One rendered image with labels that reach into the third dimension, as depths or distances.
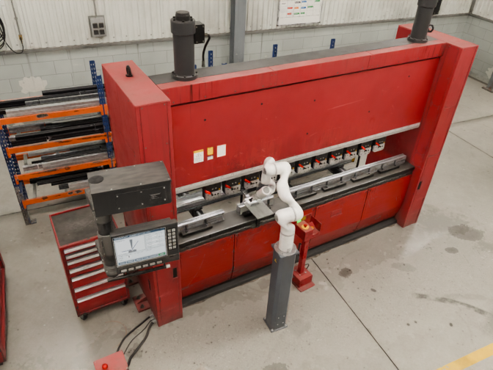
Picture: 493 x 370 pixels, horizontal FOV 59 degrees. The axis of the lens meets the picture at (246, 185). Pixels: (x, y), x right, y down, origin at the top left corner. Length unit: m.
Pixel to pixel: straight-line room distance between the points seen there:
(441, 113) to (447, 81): 0.34
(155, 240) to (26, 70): 5.06
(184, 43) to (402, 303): 3.38
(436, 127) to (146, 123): 3.26
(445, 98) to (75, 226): 3.85
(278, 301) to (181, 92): 2.04
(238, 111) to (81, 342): 2.55
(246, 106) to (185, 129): 0.54
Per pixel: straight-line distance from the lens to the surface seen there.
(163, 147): 3.21
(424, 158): 5.39
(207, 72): 3.54
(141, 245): 3.11
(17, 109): 5.19
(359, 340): 4.56
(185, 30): 3.25
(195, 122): 3.47
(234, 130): 3.68
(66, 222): 4.21
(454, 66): 4.98
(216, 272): 4.44
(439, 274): 5.48
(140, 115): 3.04
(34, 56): 7.63
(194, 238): 4.00
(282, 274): 3.85
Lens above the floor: 3.56
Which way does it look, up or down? 35 degrees down
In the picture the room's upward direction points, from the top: 3 degrees clockwise
